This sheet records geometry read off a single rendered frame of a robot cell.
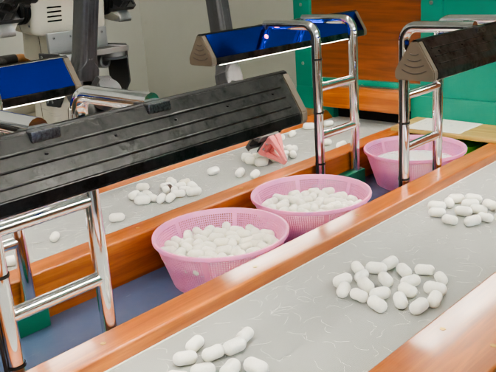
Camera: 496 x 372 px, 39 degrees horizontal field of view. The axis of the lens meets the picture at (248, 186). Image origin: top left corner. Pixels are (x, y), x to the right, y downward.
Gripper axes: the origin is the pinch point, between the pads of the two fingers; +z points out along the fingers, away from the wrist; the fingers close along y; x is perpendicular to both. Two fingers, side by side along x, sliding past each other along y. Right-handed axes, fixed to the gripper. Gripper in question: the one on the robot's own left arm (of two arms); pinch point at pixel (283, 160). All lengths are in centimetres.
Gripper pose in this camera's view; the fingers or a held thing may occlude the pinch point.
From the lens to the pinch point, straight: 182.0
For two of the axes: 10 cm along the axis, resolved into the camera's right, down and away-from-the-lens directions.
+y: 6.9, -2.5, 6.8
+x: -4.1, 6.3, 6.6
